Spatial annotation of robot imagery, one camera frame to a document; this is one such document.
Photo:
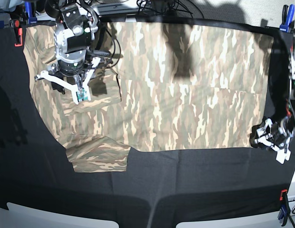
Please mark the red clamp top left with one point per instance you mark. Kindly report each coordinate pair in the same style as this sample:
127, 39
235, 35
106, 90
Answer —
18, 32

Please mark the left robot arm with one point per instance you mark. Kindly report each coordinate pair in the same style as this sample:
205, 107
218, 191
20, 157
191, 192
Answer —
290, 94

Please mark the camouflage t-shirt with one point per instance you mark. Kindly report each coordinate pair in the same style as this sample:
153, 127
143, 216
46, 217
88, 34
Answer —
173, 87

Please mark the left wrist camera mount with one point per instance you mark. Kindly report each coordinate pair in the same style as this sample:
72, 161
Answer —
263, 139

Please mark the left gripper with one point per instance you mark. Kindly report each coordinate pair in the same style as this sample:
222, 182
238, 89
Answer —
280, 135

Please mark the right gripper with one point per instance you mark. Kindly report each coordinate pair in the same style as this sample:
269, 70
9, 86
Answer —
71, 69

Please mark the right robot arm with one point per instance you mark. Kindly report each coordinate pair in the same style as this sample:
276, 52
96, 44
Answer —
78, 36

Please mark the blue clamp top right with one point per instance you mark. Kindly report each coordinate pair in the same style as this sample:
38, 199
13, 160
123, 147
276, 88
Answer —
287, 18

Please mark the clamp bottom right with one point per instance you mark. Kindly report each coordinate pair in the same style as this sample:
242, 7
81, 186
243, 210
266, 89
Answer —
284, 208

